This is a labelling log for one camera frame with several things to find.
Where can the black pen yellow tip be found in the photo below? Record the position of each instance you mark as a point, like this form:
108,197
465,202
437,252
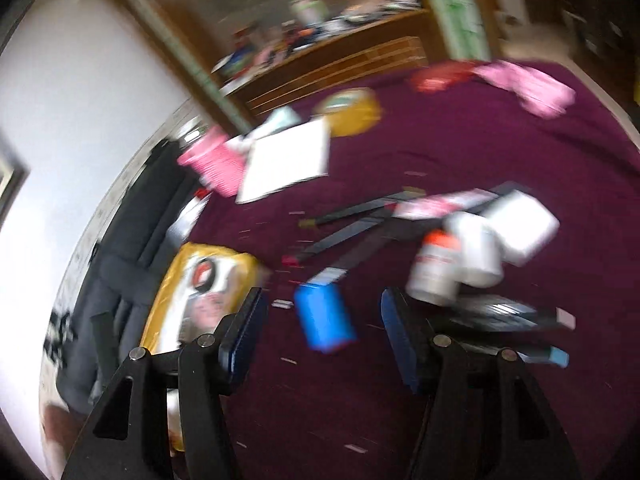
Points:
357,207

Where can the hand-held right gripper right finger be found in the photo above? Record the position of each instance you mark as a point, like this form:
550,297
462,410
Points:
397,340

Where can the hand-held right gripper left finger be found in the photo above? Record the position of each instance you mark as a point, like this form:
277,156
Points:
246,332

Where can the red packet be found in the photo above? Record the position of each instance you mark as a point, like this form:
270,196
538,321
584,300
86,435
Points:
440,76

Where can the white charger box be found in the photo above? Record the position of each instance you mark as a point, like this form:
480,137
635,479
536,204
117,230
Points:
522,227

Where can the yellow round tin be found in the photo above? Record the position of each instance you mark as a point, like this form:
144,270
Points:
350,112

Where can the pale blue packet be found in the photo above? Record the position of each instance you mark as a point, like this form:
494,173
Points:
282,117

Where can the black chair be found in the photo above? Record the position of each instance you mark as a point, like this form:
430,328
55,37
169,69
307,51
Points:
120,270

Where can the pink corrugated cup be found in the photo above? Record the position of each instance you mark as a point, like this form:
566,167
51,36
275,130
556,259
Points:
215,162

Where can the yellow printed packet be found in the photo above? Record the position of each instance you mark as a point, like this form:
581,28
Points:
200,265

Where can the pink and white cloth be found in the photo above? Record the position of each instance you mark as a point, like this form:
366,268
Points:
532,87

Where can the white bottle orange cap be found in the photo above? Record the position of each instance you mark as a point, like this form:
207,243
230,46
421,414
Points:
434,272

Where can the rose print cream tube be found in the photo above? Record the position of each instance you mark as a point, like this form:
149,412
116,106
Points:
440,205

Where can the small blue and white box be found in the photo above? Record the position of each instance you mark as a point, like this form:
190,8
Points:
547,356

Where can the green and white wall poster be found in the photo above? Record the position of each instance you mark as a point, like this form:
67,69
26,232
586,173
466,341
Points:
457,7

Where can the black pen red tip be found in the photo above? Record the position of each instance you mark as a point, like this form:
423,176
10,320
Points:
340,240

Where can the black pen silver tip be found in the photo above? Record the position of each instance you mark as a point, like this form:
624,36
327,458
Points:
360,257

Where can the wooden shelf cabinet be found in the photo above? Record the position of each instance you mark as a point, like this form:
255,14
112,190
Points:
340,62

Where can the dark picture frame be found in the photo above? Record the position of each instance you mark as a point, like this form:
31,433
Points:
11,175

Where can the white round jar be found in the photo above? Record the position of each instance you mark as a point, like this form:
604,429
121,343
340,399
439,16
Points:
477,252

